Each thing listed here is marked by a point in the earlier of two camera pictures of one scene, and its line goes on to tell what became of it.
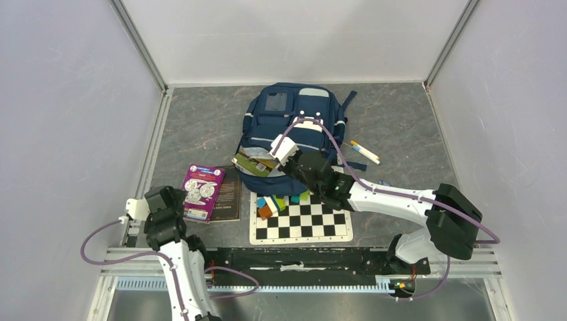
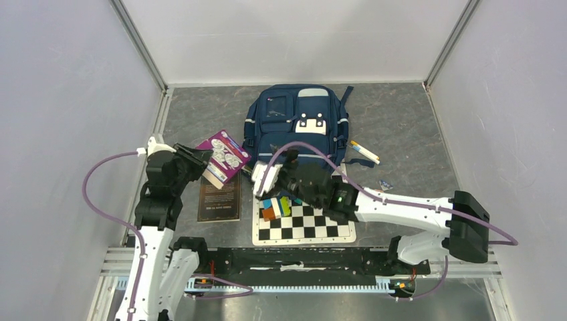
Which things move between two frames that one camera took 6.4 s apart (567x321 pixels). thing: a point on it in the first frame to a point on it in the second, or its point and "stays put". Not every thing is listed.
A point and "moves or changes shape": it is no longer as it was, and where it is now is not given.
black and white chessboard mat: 310,221 stays put
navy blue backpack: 311,115 moves or changes shape
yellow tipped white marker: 365,150 stays put
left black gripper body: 178,197 to 190,166
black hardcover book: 228,205 stays put
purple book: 202,185 to 228,158
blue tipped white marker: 368,156 stays put
